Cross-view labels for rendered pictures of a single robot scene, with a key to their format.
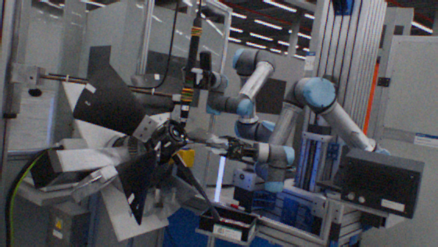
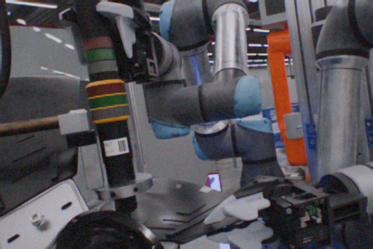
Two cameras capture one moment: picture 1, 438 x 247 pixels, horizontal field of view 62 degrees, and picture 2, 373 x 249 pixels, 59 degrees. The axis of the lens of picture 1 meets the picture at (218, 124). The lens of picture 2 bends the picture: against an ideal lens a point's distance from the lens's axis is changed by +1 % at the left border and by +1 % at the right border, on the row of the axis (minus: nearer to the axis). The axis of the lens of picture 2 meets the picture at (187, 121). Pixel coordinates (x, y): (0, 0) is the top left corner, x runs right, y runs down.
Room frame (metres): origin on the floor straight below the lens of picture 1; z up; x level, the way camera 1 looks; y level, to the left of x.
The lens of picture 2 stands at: (1.07, 0.13, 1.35)
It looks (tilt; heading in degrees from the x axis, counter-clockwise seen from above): 3 degrees down; 348
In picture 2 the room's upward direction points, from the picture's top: 9 degrees counter-clockwise
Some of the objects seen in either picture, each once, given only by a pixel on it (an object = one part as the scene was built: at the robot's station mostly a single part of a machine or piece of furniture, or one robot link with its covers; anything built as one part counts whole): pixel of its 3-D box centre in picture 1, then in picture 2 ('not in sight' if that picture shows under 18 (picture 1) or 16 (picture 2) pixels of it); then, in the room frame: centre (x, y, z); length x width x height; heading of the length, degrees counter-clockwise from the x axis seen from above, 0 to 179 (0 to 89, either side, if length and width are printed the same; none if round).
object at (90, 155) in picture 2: (182, 108); (108, 151); (1.46, 0.15, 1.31); 0.09 x 0.07 x 0.10; 92
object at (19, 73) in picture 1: (27, 74); not in sight; (1.43, 0.77, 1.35); 0.10 x 0.07 x 0.09; 92
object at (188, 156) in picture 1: (176, 157); not in sight; (1.92, 0.19, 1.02); 0.16 x 0.10 x 0.11; 57
